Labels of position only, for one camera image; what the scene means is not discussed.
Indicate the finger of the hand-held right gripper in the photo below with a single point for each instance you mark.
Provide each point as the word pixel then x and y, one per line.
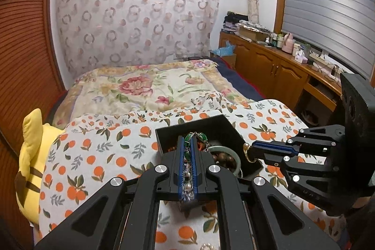
pixel 272 154
pixel 272 144

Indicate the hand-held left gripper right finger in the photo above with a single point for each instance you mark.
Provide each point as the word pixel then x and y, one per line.
pixel 195 162

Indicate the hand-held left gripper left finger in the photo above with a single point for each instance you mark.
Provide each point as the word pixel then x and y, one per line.
pixel 181 159

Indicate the pale jade bangle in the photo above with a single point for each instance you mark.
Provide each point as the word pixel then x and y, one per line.
pixel 234 152

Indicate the black jewelry box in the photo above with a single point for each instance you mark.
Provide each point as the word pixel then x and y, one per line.
pixel 225 130

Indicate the dark blue bed sheet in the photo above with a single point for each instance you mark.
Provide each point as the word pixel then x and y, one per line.
pixel 237 83

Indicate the white power strip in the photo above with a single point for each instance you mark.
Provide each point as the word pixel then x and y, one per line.
pixel 318 56

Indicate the wooden cabinet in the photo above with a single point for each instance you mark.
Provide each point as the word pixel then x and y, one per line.
pixel 263 65

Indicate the pink tissue box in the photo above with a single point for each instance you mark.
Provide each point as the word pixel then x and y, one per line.
pixel 301 58

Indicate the orange fruit print cloth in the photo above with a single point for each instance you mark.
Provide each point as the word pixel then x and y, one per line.
pixel 96 150

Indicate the floral blanket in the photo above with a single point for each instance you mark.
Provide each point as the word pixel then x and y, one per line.
pixel 131 89

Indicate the pink thermos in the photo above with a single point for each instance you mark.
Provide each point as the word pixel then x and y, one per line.
pixel 287 45

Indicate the blue plastic bag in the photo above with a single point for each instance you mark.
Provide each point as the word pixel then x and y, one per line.
pixel 225 49

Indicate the cardboard box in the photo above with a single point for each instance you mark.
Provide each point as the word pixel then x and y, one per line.
pixel 249 33

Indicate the grey window blind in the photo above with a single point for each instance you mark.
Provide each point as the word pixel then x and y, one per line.
pixel 322 4

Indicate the stack of folded clothes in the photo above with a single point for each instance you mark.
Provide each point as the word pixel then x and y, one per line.
pixel 234 21

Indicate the circle print sheer curtain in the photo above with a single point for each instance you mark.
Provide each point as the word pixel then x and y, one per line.
pixel 131 18

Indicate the yellow plush toy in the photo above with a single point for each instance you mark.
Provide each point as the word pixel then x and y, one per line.
pixel 29 168

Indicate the wooden louvered wardrobe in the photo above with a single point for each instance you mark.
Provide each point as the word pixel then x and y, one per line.
pixel 26 48

